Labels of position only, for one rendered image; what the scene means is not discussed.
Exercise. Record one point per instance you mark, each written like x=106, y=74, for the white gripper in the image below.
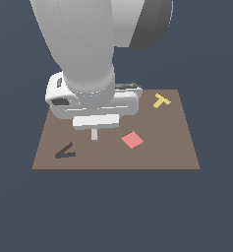
x=95, y=121

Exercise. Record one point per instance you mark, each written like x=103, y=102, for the pink square block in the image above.
x=132, y=139

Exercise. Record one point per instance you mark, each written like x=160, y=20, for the yellow T-shaped block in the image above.
x=161, y=100

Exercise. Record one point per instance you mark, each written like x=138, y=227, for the brown board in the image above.
x=121, y=154

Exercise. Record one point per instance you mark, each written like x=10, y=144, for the dark V-shaped block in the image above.
x=65, y=153

